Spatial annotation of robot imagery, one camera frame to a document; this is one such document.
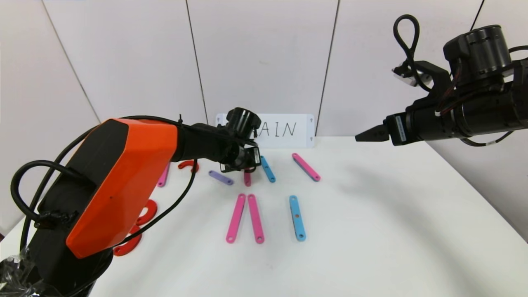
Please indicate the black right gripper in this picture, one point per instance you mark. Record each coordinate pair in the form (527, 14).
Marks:
(397, 128)

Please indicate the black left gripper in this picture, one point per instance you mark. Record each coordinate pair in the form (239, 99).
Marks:
(254, 157)

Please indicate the long pink bar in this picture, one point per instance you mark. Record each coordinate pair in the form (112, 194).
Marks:
(163, 179)
(236, 218)
(247, 180)
(255, 218)

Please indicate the red C-shaped piece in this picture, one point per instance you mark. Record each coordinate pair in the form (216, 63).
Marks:
(128, 247)
(183, 166)
(150, 210)

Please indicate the orange and black left arm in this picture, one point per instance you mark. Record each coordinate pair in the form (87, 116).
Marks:
(123, 173)

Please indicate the white sign reading BRAIN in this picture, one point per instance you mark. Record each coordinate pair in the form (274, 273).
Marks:
(303, 140)

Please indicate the short blue bar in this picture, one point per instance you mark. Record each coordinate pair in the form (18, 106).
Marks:
(269, 171)

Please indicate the short purple bar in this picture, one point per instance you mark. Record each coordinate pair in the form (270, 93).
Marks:
(220, 177)

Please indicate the pink bar on blue bar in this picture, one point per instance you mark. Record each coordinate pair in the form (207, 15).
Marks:
(306, 167)

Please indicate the long blue bar orange underside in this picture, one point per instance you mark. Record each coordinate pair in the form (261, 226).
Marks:
(297, 225)

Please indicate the clear plastic wrap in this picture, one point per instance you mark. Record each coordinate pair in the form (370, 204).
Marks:
(16, 276)

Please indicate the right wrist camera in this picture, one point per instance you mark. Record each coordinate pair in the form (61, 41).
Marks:
(410, 76)

